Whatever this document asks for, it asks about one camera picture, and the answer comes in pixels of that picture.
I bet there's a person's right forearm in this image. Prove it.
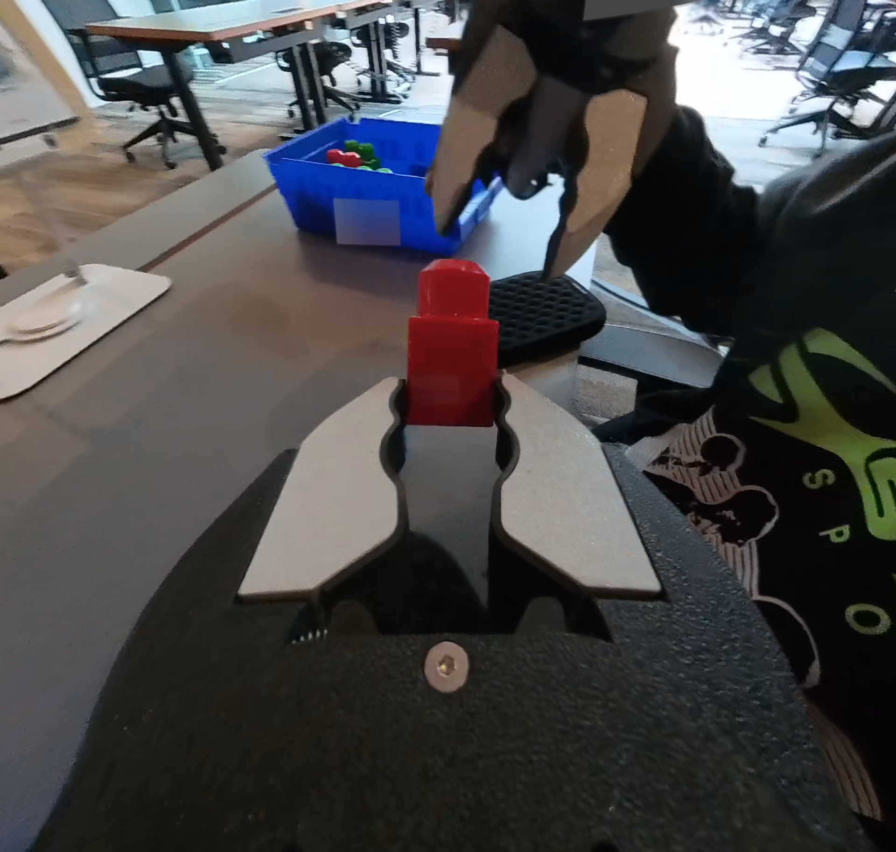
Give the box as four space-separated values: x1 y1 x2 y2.
601 106 792 356

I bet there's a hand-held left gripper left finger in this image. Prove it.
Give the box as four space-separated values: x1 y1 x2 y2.
238 376 410 602

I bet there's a black honeycomb pad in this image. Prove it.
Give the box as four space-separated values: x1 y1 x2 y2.
488 271 607 370

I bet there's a wood-top office desk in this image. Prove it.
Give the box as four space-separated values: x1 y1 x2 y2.
85 0 456 171

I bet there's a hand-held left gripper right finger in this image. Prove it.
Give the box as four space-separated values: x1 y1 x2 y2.
492 372 662 601

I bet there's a white tabletop display stand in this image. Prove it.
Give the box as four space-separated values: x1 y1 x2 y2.
0 260 172 401

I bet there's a blue plastic bin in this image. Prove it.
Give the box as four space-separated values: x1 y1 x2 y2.
265 118 506 254

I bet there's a black-and-white patterned garment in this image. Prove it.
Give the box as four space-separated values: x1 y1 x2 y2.
630 404 884 821

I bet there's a black printed hoodie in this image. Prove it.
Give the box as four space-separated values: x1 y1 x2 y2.
714 159 896 852

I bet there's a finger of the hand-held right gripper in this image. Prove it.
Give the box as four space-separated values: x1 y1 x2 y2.
427 24 540 237
542 89 650 280

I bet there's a red single-stud mega block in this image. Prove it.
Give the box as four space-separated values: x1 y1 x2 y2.
406 258 500 427

